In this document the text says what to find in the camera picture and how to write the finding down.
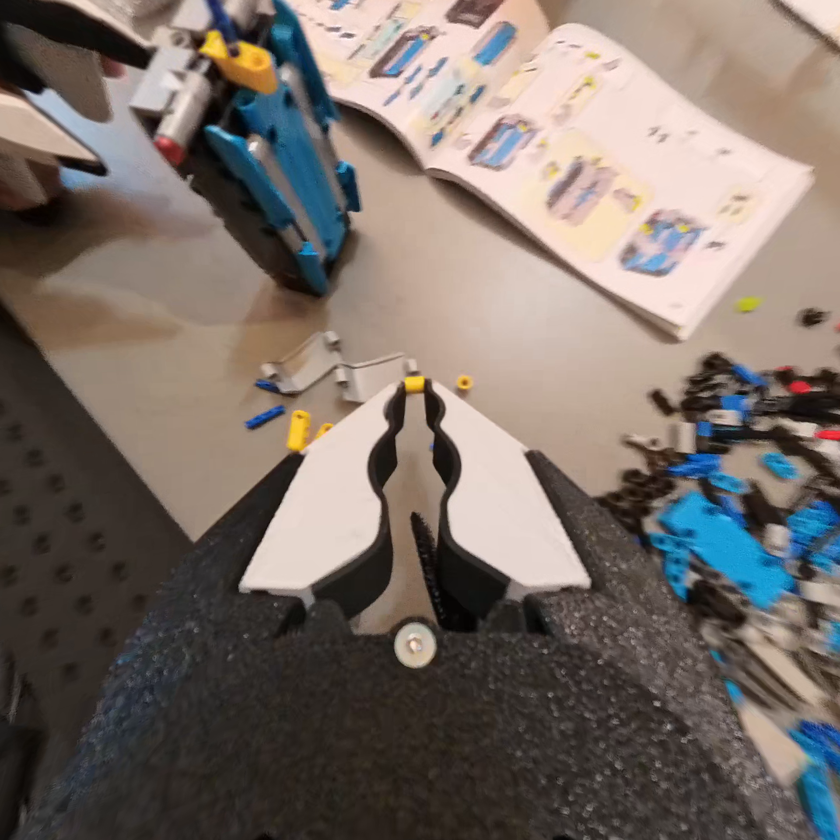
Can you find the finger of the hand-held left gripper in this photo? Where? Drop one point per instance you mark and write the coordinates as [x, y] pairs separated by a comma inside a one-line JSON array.
[[66, 66], [26, 138]]

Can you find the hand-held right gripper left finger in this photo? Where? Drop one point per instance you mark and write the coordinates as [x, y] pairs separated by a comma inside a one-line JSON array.
[[315, 525]]

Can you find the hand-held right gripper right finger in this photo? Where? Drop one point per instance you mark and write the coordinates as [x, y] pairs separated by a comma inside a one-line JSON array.
[[512, 525]]

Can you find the small yellow toy brick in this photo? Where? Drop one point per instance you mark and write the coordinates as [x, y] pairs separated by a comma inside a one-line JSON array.
[[415, 385]]

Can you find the pile of small toy bricks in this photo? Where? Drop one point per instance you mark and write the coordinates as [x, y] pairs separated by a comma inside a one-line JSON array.
[[722, 525]]

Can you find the grey blue toy brick assembly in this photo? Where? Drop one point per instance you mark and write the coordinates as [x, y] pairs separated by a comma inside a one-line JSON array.
[[282, 158]]

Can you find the brick instruction booklet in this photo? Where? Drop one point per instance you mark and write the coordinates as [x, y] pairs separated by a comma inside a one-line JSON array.
[[630, 145]]

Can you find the grey desk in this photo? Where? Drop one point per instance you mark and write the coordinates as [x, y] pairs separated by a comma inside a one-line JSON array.
[[525, 328]]

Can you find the yellow toy brick connector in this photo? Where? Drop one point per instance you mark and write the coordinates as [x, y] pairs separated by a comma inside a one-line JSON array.
[[299, 428], [323, 429]]

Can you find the blue toy brick pin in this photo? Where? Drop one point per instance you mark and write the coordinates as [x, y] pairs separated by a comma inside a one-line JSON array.
[[265, 418], [265, 386]]

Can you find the small yellow round bush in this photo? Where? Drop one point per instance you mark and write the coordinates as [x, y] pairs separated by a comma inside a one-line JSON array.
[[463, 383]]

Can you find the black perforated pad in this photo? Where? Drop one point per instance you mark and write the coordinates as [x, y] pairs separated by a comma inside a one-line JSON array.
[[66, 525]]

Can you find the small lime green brick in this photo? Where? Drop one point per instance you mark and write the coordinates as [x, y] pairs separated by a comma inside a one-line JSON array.
[[750, 305]]

